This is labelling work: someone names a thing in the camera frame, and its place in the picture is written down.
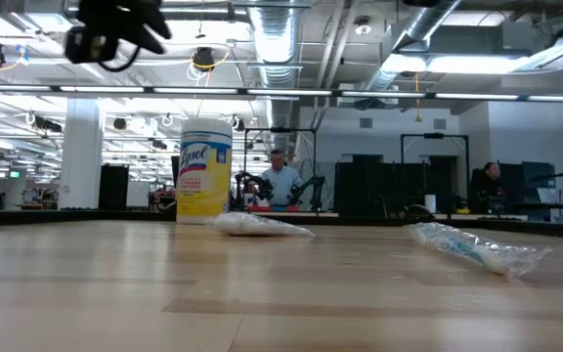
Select silver ventilation duct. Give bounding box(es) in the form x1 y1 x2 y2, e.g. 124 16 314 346
247 0 303 153
359 0 463 94

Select round ceiling detector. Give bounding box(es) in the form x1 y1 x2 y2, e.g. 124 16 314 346
353 16 373 37

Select wrapped blue handle toothbrush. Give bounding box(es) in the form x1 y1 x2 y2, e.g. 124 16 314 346
406 222 554 280

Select black partition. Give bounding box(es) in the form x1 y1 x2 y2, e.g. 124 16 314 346
333 160 458 217

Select person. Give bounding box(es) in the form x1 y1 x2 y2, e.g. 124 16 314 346
260 149 307 209
470 161 506 212

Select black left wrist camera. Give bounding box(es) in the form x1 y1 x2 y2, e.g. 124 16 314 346
64 26 119 66

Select dark desk monitors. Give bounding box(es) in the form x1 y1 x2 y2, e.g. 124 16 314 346
469 160 556 221

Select white square column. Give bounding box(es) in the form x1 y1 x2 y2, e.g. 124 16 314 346
59 99 105 210

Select black cabinet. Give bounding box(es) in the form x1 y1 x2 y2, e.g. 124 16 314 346
98 164 130 211

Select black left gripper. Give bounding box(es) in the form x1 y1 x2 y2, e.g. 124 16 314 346
75 0 173 56

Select black background rig frame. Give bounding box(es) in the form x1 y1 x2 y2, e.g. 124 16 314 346
243 127 318 209
401 132 471 216

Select cotton swab bag black print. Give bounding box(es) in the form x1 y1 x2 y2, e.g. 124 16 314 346
204 211 317 240

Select black table frame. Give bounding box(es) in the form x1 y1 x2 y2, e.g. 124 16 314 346
0 207 563 241

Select long ceiling light rail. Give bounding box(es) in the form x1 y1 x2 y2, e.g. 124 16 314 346
0 83 563 103

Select yellow Lysol wipes canister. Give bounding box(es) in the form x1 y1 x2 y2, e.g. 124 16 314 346
176 117 235 225

